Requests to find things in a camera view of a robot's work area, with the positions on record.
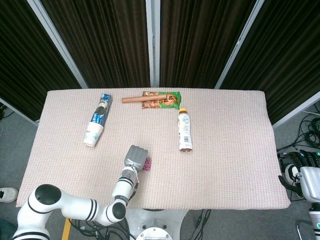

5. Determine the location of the green orange snack bag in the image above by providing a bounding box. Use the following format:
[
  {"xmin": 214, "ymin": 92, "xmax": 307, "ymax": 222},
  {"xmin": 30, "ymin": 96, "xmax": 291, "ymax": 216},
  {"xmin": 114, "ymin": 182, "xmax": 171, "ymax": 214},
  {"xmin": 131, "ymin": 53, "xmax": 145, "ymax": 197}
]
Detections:
[{"xmin": 141, "ymin": 91, "xmax": 181, "ymax": 110}]

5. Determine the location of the pink patterned rectangular packet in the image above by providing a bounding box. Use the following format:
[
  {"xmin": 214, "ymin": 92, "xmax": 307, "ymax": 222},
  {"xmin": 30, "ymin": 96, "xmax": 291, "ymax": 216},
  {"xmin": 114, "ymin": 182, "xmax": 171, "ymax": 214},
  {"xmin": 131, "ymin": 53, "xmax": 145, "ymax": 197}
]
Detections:
[{"xmin": 141, "ymin": 156, "xmax": 153, "ymax": 172}]

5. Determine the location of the grey black right robot hand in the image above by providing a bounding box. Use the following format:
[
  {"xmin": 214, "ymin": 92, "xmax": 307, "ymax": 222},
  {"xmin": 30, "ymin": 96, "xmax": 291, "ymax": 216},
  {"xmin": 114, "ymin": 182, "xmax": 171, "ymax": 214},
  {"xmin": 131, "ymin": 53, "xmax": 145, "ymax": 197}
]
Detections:
[{"xmin": 278, "ymin": 149, "xmax": 320, "ymax": 202}]

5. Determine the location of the black cable with connector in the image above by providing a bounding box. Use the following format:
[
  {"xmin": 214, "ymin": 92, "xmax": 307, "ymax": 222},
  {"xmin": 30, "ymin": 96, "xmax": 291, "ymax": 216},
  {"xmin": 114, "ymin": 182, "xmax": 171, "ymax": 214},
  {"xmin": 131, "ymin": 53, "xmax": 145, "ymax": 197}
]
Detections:
[{"xmin": 192, "ymin": 209, "xmax": 213, "ymax": 240}]

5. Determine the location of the white label drink bottle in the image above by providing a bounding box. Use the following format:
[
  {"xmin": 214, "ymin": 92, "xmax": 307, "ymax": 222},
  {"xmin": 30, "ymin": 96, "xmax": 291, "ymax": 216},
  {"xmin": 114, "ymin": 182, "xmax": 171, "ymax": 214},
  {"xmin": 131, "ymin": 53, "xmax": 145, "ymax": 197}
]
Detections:
[{"xmin": 176, "ymin": 107, "xmax": 194, "ymax": 153}]

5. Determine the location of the blue cookie box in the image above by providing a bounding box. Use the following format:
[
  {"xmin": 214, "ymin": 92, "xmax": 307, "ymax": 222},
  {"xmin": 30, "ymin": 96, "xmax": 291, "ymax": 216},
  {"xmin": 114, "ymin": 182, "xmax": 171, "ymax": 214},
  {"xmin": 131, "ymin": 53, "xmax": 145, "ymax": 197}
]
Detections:
[{"xmin": 89, "ymin": 93, "xmax": 113, "ymax": 126}]

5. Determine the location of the white black sneaker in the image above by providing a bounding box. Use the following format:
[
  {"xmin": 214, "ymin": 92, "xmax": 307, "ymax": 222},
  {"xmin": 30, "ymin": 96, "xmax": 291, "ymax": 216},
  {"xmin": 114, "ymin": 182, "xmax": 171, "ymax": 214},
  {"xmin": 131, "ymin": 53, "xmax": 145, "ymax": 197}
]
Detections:
[{"xmin": 284, "ymin": 163, "xmax": 301, "ymax": 182}]

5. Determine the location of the white paper cup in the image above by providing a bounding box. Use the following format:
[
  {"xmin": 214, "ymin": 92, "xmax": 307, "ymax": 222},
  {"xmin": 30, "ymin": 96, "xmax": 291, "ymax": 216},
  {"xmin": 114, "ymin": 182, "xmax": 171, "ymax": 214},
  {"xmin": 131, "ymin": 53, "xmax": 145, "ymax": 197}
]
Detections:
[{"xmin": 83, "ymin": 121, "xmax": 104, "ymax": 147}]

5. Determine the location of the brown cardboard tube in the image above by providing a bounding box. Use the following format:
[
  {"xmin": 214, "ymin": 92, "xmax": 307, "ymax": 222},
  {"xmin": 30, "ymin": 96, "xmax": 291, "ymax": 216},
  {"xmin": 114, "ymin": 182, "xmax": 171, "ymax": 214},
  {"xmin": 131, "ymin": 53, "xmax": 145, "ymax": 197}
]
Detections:
[{"xmin": 121, "ymin": 94, "xmax": 168, "ymax": 104}]

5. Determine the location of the black floor cable tangle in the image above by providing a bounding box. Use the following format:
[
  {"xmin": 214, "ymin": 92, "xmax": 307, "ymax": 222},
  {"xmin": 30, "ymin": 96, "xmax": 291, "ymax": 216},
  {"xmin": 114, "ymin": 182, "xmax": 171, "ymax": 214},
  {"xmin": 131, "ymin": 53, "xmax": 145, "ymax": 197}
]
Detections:
[
  {"xmin": 274, "ymin": 99, "xmax": 320, "ymax": 151},
  {"xmin": 66, "ymin": 217, "xmax": 132, "ymax": 240}
]

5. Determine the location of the yellow floor tape strip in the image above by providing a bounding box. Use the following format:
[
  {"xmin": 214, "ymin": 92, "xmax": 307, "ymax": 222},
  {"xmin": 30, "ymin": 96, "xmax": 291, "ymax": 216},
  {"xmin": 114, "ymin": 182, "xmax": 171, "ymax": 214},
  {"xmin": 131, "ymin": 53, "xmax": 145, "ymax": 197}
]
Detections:
[{"xmin": 61, "ymin": 217, "xmax": 72, "ymax": 240}]

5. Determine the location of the dark brown curtain panel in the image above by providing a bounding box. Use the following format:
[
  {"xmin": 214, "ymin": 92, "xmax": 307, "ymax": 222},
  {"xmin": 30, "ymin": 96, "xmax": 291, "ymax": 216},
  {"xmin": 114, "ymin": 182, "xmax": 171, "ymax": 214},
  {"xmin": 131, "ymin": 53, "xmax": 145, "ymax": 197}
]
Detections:
[
  {"xmin": 39, "ymin": 0, "xmax": 152, "ymax": 89},
  {"xmin": 0, "ymin": 0, "xmax": 83, "ymax": 121},
  {"xmin": 159, "ymin": 0, "xmax": 258, "ymax": 89},
  {"xmin": 219, "ymin": 0, "xmax": 320, "ymax": 125}
]

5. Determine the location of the grey black left robot hand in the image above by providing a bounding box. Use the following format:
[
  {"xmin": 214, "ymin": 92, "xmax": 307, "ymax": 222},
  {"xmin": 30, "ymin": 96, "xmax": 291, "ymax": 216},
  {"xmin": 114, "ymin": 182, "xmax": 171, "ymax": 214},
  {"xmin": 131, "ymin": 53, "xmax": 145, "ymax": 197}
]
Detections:
[{"xmin": 124, "ymin": 144, "xmax": 150, "ymax": 173}]

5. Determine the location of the grey partition frame post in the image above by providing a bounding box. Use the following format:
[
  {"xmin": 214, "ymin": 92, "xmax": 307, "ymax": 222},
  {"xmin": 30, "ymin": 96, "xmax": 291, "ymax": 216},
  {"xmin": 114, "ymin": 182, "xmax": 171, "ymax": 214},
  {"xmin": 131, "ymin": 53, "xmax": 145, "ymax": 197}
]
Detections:
[
  {"xmin": 145, "ymin": 0, "xmax": 161, "ymax": 88},
  {"xmin": 214, "ymin": 0, "xmax": 266, "ymax": 90},
  {"xmin": 26, "ymin": 0, "xmax": 89, "ymax": 90}
]

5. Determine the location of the pink checkered tablecloth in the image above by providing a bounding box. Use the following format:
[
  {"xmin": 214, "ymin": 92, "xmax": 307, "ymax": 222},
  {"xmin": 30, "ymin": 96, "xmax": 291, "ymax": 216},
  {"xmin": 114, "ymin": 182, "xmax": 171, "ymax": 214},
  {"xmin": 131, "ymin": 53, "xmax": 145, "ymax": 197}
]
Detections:
[{"xmin": 15, "ymin": 89, "xmax": 291, "ymax": 210}]

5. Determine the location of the grey partition frame rail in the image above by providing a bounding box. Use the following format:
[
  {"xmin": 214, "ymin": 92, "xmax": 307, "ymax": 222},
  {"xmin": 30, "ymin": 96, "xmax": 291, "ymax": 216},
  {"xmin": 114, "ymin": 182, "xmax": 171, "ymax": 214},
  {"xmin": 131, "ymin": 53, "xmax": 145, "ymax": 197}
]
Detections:
[
  {"xmin": 272, "ymin": 91, "xmax": 320, "ymax": 129},
  {"xmin": 0, "ymin": 97, "xmax": 40, "ymax": 126}
]

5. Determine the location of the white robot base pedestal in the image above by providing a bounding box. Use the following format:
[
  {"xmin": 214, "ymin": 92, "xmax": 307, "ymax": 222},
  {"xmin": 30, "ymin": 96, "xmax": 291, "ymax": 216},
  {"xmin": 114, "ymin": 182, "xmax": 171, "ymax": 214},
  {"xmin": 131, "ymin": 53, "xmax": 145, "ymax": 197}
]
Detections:
[{"xmin": 124, "ymin": 208, "xmax": 188, "ymax": 240}]

